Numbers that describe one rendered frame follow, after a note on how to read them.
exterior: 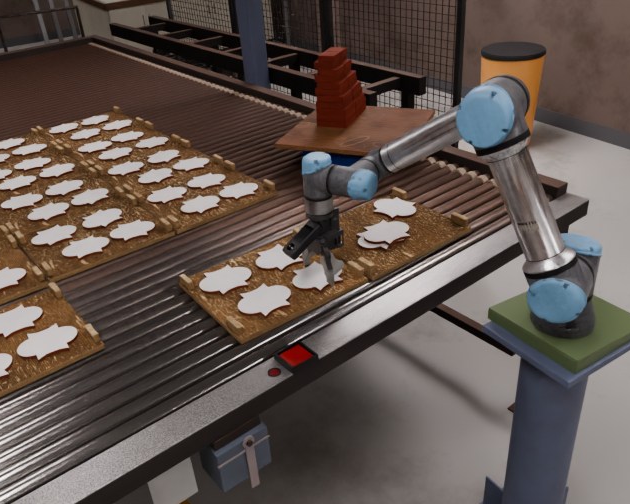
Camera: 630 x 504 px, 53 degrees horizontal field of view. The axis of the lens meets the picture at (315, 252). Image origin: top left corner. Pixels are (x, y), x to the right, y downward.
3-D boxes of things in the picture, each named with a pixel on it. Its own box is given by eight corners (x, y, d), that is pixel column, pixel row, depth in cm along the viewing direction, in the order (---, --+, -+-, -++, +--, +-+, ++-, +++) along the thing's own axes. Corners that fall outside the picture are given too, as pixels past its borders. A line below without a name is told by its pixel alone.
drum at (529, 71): (548, 143, 491) (560, 48, 454) (503, 158, 472) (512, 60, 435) (505, 128, 526) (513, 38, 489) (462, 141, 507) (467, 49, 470)
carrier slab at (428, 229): (471, 231, 195) (471, 226, 195) (373, 281, 175) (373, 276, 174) (392, 196, 220) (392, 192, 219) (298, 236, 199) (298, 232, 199)
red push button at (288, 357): (314, 359, 149) (313, 355, 148) (294, 371, 145) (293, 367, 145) (298, 348, 153) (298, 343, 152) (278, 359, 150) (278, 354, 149)
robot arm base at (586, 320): (607, 324, 155) (615, 290, 150) (568, 346, 148) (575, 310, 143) (556, 298, 166) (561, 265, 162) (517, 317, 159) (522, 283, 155)
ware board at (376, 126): (435, 114, 261) (435, 109, 260) (402, 159, 221) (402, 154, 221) (323, 106, 279) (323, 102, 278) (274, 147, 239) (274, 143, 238)
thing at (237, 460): (277, 474, 150) (269, 419, 141) (228, 508, 143) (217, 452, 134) (251, 447, 158) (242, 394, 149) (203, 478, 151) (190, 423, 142)
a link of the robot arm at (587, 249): (598, 281, 154) (608, 231, 148) (588, 307, 144) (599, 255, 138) (547, 270, 160) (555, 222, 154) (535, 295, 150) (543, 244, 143)
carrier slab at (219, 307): (368, 282, 174) (368, 277, 174) (241, 344, 154) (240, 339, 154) (296, 237, 199) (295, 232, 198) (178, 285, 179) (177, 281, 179)
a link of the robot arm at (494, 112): (602, 293, 143) (517, 66, 131) (591, 326, 131) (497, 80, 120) (550, 302, 150) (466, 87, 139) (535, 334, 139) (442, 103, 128)
